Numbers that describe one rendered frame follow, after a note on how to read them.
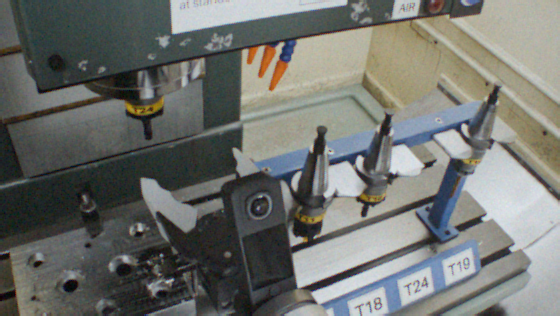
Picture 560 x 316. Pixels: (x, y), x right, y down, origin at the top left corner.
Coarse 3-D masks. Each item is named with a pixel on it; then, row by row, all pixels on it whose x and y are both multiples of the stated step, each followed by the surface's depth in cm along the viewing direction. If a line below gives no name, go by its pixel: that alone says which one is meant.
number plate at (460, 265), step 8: (456, 256) 103; (464, 256) 104; (472, 256) 105; (448, 264) 102; (456, 264) 103; (464, 264) 104; (472, 264) 105; (448, 272) 102; (456, 272) 103; (464, 272) 104; (448, 280) 103; (456, 280) 103
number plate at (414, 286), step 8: (416, 272) 100; (424, 272) 100; (400, 280) 98; (408, 280) 99; (416, 280) 100; (424, 280) 100; (400, 288) 98; (408, 288) 99; (416, 288) 100; (424, 288) 100; (432, 288) 101; (400, 296) 98; (408, 296) 99; (416, 296) 100
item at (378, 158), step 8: (376, 128) 77; (376, 136) 77; (384, 136) 76; (392, 136) 76; (376, 144) 77; (384, 144) 77; (392, 144) 78; (368, 152) 79; (376, 152) 78; (384, 152) 77; (368, 160) 79; (376, 160) 78; (384, 160) 78; (368, 168) 80; (376, 168) 79; (384, 168) 79
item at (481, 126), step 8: (488, 104) 84; (496, 104) 84; (480, 112) 86; (488, 112) 84; (496, 112) 85; (472, 120) 88; (480, 120) 86; (488, 120) 85; (472, 128) 88; (480, 128) 86; (488, 128) 86; (472, 136) 88; (480, 136) 87; (488, 136) 87
